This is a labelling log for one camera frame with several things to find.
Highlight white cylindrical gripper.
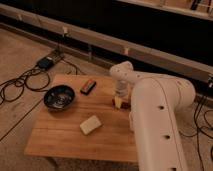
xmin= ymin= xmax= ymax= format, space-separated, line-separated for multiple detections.
xmin=114 ymin=80 xmax=131 ymax=109

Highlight dark red pepper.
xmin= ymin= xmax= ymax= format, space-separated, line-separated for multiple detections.
xmin=112 ymin=100 xmax=131 ymax=109

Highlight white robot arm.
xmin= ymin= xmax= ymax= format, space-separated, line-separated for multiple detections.
xmin=109 ymin=61 xmax=196 ymax=171

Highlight dark ceramic bowl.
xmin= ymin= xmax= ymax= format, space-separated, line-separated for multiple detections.
xmin=43 ymin=85 xmax=75 ymax=111

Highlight black red rectangular eraser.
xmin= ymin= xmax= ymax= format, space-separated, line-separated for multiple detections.
xmin=80 ymin=80 xmax=96 ymax=95

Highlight pale yellow sponge block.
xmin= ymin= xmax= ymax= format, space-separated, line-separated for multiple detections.
xmin=80 ymin=115 xmax=102 ymax=135

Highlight wooden table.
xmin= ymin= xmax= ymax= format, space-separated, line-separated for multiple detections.
xmin=25 ymin=75 xmax=137 ymax=162

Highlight black power adapter box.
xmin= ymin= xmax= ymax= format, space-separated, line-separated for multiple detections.
xmin=36 ymin=50 xmax=64 ymax=71

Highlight black cables at right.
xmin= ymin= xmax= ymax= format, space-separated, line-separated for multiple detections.
xmin=179 ymin=94 xmax=213 ymax=171

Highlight black floor cable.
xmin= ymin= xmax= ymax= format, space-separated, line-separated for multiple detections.
xmin=0 ymin=66 xmax=52 ymax=105

